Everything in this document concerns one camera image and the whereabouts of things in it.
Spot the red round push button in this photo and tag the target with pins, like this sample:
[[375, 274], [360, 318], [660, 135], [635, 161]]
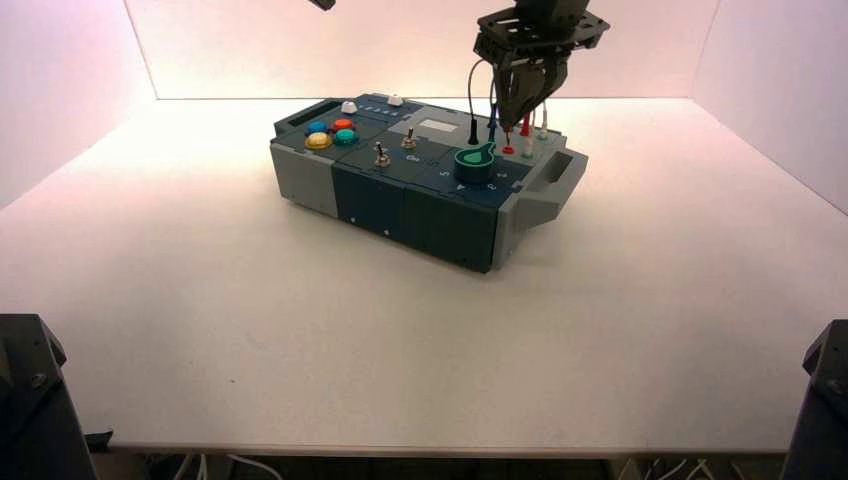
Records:
[[343, 124]]

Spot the yellow round push button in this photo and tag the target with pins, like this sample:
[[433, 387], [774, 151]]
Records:
[[318, 140]]

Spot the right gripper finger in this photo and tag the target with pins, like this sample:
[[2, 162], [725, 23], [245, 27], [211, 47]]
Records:
[[511, 93], [546, 79]]

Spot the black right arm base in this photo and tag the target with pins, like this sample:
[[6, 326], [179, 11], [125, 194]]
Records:
[[821, 411]]

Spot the white slider knob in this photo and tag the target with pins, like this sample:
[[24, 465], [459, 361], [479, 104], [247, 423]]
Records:
[[395, 100], [349, 107]]

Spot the dark green rotary knob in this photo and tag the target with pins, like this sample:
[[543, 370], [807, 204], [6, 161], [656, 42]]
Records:
[[474, 166]]

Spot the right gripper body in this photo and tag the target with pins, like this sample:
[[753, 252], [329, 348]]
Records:
[[536, 33]]

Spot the metal toggle switch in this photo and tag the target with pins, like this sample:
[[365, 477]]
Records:
[[409, 140], [382, 158]]

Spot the blue grey control box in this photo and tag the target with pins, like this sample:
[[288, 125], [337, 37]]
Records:
[[430, 212]]

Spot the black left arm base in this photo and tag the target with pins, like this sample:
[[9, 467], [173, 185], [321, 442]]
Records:
[[33, 411]]

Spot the green round push button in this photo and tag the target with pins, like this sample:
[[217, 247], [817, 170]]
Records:
[[346, 137]]

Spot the blue round push button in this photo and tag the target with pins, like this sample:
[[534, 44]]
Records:
[[317, 127]]

